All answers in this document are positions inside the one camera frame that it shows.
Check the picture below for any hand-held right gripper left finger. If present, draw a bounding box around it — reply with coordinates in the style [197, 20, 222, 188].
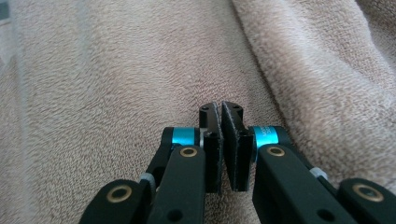
[199, 102, 224, 194]

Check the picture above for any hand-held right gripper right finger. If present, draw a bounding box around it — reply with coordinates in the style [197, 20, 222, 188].
[221, 101, 254, 192]

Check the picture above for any brown terry towel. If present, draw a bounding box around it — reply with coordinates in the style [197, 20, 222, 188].
[0, 0, 396, 224]

